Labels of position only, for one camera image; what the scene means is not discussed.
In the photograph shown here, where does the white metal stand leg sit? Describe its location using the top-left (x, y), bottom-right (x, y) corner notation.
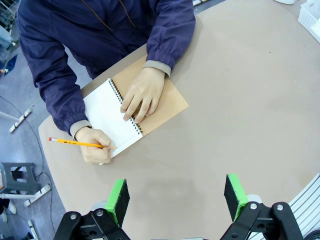
top-left (0, 106), bottom-right (35, 134)
top-left (0, 183), bottom-right (52, 208)

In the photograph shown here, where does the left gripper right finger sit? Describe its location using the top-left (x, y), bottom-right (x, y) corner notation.
top-left (223, 173), bottom-right (305, 240)

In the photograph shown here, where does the grey plastic stool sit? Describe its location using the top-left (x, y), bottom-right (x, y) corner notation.
top-left (0, 162), bottom-right (42, 195)

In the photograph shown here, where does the person's left hand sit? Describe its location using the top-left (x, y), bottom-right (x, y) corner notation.
top-left (120, 66), bottom-right (166, 124)

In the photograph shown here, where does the silver aluminium frame rail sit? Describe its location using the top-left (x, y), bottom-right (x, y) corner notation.
top-left (287, 172), bottom-right (320, 240)

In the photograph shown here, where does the person's right forearm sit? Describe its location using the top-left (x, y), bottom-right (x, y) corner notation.
top-left (18, 24), bottom-right (93, 138)

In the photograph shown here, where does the brown spiral notebook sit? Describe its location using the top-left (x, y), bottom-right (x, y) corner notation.
top-left (82, 53), bottom-right (190, 160)

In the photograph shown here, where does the person's right hand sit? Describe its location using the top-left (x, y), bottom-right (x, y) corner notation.
top-left (74, 126), bottom-right (113, 165)

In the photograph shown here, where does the black floor cable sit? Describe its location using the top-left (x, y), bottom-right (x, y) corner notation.
top-left (0, 96), bottom-right (56, 236)

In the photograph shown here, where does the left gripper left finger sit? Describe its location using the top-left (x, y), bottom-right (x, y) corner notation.
top-left (53, 178), bottom-right (131, 240)

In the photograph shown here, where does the person's navy jacket torso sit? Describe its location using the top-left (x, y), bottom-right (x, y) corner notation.
top-left (16, 0), bottom-right (176, 80)

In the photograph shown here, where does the white perforated plastic basket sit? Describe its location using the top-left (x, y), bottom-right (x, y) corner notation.
top-left (297, 0), bottom-right (320, 44)

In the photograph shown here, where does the person's left forearm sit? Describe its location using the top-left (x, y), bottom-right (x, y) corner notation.
top-left (142, 0), bottom-right (197, 79)

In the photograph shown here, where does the yellow pencil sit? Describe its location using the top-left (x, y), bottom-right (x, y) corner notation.
top-left (48, 136), bottom-right (118, 150)

